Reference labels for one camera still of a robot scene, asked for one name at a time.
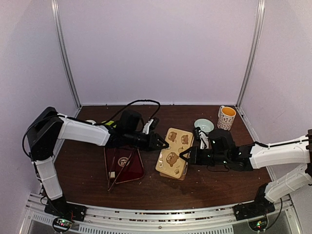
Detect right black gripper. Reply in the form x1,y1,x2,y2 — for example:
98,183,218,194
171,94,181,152
180,146,229,166

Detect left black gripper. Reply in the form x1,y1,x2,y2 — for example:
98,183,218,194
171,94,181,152
125,130,169,152

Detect tin box with paper cups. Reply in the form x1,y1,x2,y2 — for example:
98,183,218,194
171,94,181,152
159,168,188,181

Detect bear printed tin lid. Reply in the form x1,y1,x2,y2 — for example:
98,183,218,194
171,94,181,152
156,128,194,180

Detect metal tongs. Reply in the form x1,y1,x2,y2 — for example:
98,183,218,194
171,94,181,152
104,148,139,192

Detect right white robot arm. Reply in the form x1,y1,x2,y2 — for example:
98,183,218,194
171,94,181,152
179,129,312,215

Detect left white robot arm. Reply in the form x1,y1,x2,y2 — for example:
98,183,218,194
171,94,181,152
25,107,169,216

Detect pale blue ceramic bowl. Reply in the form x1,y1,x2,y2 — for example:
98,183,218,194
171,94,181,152
194,118,215,133

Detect red lacquer tray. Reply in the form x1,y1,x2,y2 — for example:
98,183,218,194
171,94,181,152
104,146,145,184

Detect lime green bowl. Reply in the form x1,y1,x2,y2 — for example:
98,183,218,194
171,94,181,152
100,120,117,128

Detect patterned mug orange inside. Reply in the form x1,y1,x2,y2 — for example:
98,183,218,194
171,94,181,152
217,106,236,131

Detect white and navy bowl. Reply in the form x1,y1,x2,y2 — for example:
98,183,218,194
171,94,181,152
86,119,96,125

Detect right circuit board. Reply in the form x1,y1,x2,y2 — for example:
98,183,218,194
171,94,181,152
248,219,268,232

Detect circuit board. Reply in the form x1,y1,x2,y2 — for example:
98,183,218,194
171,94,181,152
248,219,268,232
52,217,73,233

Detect left circuit board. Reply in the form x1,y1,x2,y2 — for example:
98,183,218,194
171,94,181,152
52,217,73,233

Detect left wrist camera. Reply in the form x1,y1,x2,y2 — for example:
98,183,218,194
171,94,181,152
142,117,159,135

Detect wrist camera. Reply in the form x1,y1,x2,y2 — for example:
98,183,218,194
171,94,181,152
142,117,159,135
193,127,209,149

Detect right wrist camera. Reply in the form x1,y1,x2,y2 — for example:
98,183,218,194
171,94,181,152
193,127,209,149

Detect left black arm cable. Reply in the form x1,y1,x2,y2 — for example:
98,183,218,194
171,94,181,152
21,99,161,159

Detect front aluminium rail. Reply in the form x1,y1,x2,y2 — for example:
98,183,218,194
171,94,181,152
18,193,303,234

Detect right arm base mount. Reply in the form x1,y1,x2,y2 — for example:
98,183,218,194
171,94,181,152
233,183,275,221

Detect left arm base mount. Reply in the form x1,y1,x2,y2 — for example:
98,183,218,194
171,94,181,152
44,196,86,222

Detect right aluminium frame post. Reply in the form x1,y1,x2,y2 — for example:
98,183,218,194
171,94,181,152
236,0,266,109

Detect aluminium frame post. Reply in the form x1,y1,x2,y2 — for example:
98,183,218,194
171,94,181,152
236,0,266,109
51,0,81,109

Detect left aluminium frame post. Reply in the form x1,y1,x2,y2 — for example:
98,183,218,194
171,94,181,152
51,0,81,109

